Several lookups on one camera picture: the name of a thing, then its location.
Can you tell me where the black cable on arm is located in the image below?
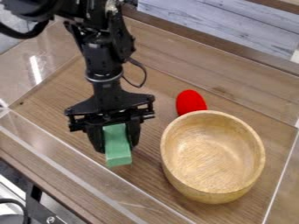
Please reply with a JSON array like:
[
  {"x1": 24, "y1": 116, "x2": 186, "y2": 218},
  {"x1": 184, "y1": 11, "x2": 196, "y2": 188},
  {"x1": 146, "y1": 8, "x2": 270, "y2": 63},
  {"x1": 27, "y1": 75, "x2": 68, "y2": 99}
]
[{"x1": 120, "y1": 57, "x2": 148, "y2": 89}]

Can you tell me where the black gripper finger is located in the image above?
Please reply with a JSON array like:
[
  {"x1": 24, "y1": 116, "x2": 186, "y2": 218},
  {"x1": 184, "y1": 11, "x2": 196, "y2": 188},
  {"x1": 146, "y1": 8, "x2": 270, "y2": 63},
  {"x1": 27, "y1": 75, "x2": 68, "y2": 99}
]
[
  {"x1": 87, "y1": 125, "x2": 106, "y2": 153},
  {"x1": 126, "y1": 120, "x2": 142, "y2": 148}
]

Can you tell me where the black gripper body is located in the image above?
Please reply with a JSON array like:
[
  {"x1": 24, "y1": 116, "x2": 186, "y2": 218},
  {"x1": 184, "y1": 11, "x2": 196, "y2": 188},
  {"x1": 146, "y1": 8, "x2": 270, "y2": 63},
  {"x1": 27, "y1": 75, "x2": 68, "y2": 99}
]
[{"x1": 64, "y1": 90, "x2": 155, "y2": 131}]

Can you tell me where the black cable bottom left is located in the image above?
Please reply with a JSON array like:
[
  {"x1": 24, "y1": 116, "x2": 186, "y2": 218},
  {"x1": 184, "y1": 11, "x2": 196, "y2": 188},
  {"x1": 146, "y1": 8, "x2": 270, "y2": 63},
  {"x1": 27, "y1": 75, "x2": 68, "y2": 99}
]
[{"x1": 0, "y1": 199, "x2": 29, "y2": 224}]

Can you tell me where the black table frame bracket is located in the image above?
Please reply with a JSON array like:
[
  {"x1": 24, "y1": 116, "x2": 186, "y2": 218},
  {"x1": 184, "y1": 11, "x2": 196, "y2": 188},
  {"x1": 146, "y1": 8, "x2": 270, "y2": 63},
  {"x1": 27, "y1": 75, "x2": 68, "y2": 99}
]
[{"x1": 25, "y1": 184, "x2": 67, "y2": 224}]

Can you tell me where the clear acrylic enclosure wall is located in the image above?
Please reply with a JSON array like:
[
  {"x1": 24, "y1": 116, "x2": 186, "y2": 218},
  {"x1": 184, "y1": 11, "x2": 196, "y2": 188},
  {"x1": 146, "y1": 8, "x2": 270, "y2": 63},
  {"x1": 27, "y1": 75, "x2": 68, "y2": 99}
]
[{"x1": 0, "y1": 8, "x2": 299, "y2": 224}]

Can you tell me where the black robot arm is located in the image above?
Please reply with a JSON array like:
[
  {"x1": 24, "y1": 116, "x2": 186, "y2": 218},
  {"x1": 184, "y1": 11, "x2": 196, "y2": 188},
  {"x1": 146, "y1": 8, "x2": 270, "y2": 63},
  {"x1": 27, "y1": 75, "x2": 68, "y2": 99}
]
[{"x1": 0, "y1": 0, "x2": 155, "y2": 153}]

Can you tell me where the green rectangular block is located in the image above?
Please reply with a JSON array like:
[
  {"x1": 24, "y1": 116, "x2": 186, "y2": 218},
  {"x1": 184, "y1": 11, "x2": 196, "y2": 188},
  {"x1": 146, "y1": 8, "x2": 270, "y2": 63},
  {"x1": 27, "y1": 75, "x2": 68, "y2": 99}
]
[{"x1": 104, "y1": 123, "x2": 132, "y2": 168}]

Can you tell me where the red plush ball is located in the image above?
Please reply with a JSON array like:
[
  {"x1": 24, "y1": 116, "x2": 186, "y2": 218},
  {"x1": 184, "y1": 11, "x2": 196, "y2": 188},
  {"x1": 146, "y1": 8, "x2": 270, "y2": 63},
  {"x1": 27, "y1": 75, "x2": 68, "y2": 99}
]
[{"x1": 175, "y1": 89, "x2": 208, "y2": 116}]

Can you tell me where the brown wooden bowl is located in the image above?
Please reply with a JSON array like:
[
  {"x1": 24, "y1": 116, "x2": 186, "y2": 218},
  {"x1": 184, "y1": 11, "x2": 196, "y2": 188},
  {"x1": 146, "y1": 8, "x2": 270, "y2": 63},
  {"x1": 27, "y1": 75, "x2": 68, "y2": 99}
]
[{"x1": 160, "y1": 110, "x2": 267, "y2": 204}]

